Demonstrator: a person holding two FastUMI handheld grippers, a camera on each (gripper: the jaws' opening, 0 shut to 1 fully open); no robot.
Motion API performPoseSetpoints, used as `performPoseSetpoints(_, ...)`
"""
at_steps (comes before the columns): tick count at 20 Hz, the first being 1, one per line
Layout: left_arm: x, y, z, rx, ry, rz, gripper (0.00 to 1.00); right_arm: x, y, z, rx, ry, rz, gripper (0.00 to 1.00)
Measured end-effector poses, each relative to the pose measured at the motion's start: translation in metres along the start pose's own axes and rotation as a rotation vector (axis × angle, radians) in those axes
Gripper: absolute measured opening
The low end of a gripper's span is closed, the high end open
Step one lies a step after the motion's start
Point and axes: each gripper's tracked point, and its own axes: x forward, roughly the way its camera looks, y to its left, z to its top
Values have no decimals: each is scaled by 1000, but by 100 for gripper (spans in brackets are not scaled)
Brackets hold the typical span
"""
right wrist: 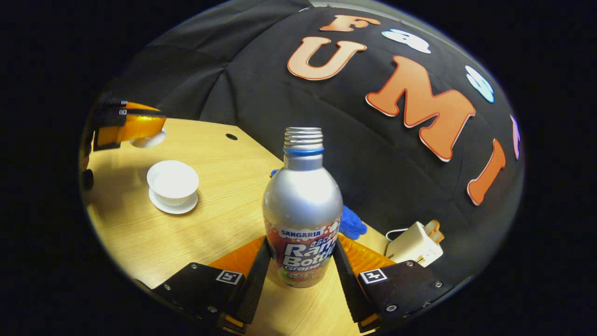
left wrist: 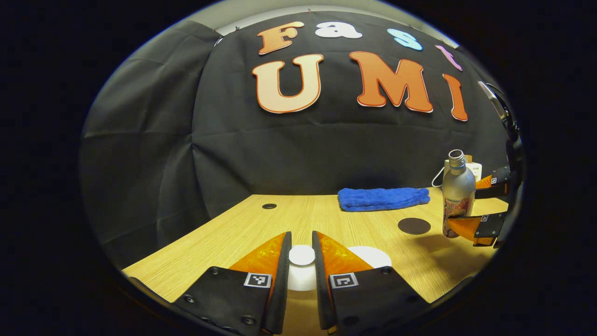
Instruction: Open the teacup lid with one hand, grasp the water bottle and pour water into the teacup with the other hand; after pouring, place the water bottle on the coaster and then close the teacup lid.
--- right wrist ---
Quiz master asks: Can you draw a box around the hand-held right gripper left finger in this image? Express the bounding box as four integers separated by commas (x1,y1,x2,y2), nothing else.
135,235,272,334

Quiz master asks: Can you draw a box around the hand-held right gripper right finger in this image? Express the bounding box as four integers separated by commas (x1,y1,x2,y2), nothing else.
332,233,453,333

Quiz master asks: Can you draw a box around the white teacup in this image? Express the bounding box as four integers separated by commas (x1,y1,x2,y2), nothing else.
146,160,200,207

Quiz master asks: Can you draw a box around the silver water bottle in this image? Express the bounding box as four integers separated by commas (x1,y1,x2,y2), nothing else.
262,126,344,288

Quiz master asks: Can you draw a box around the blue cloth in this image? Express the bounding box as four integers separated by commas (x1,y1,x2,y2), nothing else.
270,168,369,241

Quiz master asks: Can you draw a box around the white power adapter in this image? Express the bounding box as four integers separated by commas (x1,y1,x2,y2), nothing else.
385,219,444,268

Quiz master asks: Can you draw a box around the white saucer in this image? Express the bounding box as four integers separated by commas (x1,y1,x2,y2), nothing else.
148,187,199,215

